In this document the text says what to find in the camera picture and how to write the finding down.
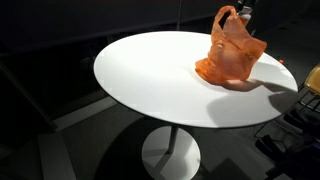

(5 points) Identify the orange plastic bag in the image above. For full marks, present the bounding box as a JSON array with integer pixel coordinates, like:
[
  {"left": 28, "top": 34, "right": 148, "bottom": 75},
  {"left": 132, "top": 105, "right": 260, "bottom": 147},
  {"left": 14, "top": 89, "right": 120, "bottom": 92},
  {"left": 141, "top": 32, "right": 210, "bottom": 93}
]
[{"left": 194, "top": 4, "right": 268, "bottom": 86}]

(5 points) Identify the white table pedestal base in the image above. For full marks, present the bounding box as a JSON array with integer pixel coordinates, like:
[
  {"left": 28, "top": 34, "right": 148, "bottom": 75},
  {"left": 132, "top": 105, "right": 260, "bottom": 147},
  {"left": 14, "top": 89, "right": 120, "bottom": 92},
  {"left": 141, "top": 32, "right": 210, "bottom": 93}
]
[{"left": 141, "top": 124, "right": 202, "bottom": 180}]

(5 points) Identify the dark diagonal frame beam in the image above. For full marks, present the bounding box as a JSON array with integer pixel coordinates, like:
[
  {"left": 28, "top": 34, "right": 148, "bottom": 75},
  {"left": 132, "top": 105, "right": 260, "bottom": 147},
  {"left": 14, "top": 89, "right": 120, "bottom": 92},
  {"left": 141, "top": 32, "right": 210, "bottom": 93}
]
[{"left": 0, "top": 59, "right": 58, "bottom": 132}]

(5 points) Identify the yellow chair seat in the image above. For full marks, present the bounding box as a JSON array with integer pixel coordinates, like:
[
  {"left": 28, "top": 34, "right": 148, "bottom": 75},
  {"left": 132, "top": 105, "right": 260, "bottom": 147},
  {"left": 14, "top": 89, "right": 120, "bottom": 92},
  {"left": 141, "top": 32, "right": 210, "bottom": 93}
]
[{"left": 304, "top": 64, "right": 320, "bottom": 97}]

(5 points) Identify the black wire rack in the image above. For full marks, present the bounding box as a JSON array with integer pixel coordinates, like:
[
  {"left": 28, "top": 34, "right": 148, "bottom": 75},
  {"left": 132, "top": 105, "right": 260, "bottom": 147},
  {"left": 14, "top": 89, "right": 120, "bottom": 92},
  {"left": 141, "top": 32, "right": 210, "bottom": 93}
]
[{"left": 254, "top": 83, "right": 320, "bottom": 180}]

